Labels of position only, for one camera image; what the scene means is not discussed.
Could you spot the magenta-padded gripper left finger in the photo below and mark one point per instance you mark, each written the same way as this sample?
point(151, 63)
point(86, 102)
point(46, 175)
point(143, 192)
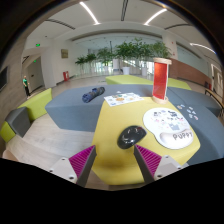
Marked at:
point(81, 161)

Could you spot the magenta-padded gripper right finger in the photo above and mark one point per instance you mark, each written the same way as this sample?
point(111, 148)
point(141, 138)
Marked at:
point(150, 160)

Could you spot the black computer mouse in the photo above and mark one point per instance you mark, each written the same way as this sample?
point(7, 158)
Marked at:
point(130, 136)

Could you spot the white printed round mouse pad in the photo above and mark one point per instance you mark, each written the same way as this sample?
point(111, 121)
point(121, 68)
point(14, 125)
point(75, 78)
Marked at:
point(166, 124)

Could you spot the long grey upholstered bench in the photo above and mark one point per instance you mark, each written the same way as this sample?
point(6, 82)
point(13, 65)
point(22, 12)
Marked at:
point(70, 111)

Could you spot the scattered small stickers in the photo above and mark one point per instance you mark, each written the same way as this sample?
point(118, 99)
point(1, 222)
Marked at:
point(190, 111)

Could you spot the white sticker sheet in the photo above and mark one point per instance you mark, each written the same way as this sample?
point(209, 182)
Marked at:
point(123, 99)

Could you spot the folded dark blue umbrella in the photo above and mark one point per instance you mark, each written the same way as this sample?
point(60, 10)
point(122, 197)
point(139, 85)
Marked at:
point(93, 94)

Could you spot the beige rounded chair back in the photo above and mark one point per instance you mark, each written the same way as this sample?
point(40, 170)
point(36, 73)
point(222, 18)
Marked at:
point(9, 156)

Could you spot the lime green bench with backrest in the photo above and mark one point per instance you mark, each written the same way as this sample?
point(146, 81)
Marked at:
point(38, 103)

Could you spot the grey upholstered cube seat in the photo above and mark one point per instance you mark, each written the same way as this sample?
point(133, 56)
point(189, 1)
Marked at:
point(18, 120)

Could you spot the red cylinder with wooden ends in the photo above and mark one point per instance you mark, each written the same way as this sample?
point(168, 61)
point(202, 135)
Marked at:
point(160, 80)

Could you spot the lime green upholstered bench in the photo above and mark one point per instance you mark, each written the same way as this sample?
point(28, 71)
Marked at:
point(178, 83)
point(128, 79)

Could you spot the red fire extinguisher cabinet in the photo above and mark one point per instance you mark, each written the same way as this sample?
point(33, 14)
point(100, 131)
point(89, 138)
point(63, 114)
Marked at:
point(66, 76)

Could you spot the person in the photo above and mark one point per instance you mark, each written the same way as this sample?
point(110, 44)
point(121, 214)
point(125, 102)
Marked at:
point(25, 85)

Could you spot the row of potted green plants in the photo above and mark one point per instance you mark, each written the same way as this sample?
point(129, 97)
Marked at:
point(130, 51)

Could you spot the green exit sign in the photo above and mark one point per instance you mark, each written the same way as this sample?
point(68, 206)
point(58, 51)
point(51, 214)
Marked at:
point(38, 44)
point(34, 60)

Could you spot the ceiling strip lights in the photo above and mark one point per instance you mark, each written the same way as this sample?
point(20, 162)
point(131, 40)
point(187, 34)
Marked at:
point(90, 13)

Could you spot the brown wall plaque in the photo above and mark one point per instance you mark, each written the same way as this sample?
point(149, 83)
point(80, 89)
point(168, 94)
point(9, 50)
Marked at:
point(64, 53)

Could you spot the black wall screen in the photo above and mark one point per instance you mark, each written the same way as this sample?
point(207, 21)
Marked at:
point(3, 78)

